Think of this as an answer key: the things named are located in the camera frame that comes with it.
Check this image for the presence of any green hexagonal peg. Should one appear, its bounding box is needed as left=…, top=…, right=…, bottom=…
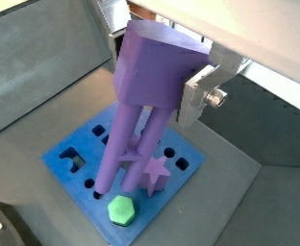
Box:
left=108, top=195, right=136, bottom=227

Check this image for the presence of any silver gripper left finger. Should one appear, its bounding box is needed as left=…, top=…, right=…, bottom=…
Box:
left=89, top=0, right=131, bottom=60

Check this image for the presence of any purple star prism peg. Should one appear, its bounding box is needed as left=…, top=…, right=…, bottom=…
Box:
left=139, top=156, right=171, bottom=197

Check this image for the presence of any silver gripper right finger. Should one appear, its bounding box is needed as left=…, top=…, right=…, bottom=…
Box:
left=176, top=43, right=251, bottom=129

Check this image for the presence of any blue foam hole board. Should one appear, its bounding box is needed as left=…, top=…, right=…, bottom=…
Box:
left=41, top=101, right=207, bottom=246

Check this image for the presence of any purple three prong object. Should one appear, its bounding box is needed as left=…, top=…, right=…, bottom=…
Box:
left=95, top=20, right=210, bottom=194

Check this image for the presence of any black curved fixture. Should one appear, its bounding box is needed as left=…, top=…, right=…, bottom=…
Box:
left=0, top=202, right=44, bottom=246

